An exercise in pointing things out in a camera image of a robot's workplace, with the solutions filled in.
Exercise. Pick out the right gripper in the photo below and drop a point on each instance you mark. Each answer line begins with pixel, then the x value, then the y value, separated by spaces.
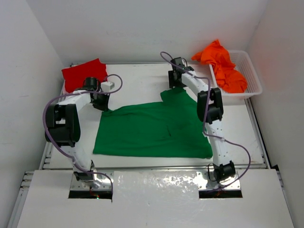
pixel 173 83

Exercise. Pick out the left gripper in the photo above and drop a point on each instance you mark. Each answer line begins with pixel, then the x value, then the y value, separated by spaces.
pixel 104 107

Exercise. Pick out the red t-shirt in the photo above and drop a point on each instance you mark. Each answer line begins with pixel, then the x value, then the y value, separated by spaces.
pixel 74 76

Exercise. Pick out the pink t-shirt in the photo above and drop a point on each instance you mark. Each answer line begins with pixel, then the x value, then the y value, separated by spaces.
pixel 64 91

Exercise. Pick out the green t-shirt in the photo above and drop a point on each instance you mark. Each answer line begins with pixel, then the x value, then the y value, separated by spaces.
pixel 169 128

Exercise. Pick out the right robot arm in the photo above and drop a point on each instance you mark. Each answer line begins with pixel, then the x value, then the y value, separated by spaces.
pixel 210 112

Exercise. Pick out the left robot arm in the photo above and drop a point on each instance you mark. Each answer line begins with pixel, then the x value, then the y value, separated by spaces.
pixel 64 130

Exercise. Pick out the orange t-shirt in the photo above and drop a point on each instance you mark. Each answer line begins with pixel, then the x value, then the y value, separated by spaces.
pixel 227 77

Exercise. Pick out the white plastic basket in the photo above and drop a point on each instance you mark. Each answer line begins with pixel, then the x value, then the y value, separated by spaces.
pixel 243 65

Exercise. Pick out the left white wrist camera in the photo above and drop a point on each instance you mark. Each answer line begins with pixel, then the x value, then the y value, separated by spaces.
pixel 107 86

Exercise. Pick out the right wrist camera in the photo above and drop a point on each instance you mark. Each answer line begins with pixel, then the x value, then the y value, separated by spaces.
pixel 180 61

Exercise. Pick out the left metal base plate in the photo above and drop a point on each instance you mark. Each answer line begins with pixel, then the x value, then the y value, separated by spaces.
pixel 97 182

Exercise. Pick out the metal base plate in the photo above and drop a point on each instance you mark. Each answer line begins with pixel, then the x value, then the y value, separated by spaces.
pixel 205 181
pixel 97 182

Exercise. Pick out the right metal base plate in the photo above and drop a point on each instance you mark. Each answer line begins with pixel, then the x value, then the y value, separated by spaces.
pixel 205 181

